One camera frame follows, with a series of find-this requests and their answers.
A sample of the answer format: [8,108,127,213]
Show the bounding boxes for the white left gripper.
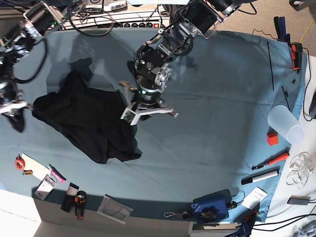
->
[118,80,179,125]

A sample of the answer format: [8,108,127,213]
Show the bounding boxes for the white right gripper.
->
[0,99,28,133]

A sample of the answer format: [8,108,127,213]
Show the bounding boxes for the black t-shirt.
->
[32,71,141,164]

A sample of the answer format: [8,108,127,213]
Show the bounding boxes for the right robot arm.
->
[0,1,67,133]

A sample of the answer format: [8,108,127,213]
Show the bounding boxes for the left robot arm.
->
[120,0,245,125]

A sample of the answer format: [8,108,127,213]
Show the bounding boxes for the orange tape roll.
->
[14,156,26,170]

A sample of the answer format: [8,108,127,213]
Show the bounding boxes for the gold battery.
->
[23,170,33,175]

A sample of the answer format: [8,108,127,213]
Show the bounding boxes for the white paper sheet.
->
[21,153,50,181]

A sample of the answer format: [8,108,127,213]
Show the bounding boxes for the pink packaged item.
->
[49,164,67,183]

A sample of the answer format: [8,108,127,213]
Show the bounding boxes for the battery blister pack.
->
[34,175,57,200]

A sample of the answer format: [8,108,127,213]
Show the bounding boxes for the clear cd sleeve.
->
[97,195,134,225]

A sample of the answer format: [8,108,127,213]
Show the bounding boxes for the orange black pliers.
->
[74,191,86,220]

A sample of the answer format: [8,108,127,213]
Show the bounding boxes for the silver carabiner keyring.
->
[163,211,191,220]

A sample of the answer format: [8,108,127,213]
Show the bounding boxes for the blue case with knob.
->
[191,195,229,224]

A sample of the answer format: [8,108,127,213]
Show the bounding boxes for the red cube block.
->
[267,132,278,146]

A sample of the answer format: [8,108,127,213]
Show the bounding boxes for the white booklet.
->
[241,187,267,210]

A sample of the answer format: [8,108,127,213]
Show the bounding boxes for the translucent plastic cup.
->
[268,105,304,144]

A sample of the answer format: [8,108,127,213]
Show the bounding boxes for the black and white marker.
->
[241,170,279,185]

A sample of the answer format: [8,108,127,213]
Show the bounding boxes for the short black rod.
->
[281,86,290,110]

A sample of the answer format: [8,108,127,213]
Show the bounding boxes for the long black rod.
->
[266,42,275,91]

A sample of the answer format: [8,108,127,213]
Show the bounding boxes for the orange black clamp tool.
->
[291,42,303,71]

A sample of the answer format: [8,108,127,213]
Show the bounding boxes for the grey phone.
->
[287,196,310,205]

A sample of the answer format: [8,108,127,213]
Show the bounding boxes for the red handled screwdriver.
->
[251,152,289,170]

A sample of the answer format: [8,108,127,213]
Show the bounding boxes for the coiled white cable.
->
[285,151,315,190]

